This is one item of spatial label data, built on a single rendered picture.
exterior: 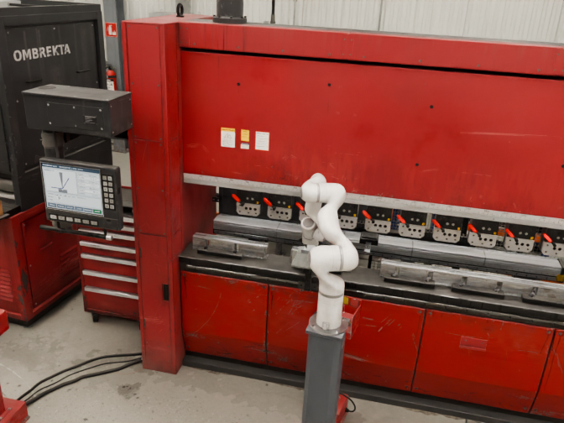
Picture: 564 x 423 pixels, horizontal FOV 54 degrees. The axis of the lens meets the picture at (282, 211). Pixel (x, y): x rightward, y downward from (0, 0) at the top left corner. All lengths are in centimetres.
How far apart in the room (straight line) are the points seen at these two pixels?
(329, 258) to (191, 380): 178
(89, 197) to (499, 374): 262
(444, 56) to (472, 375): 192
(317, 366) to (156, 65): 180
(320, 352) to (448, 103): 146
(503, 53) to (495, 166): 60
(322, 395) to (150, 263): 140
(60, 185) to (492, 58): 236
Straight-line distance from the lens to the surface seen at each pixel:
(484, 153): 320
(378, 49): 306
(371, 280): 343
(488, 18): 718
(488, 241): 338
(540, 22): 723
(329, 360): 277
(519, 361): 369
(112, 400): 389
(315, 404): 296
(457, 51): 306
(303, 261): 330
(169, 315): 374
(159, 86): 318
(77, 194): 316
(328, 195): 275
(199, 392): 387
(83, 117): 302
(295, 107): 318
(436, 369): 370
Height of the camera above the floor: 254
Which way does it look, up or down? 23 degrees down
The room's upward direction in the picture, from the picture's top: 3 degrees clockwise
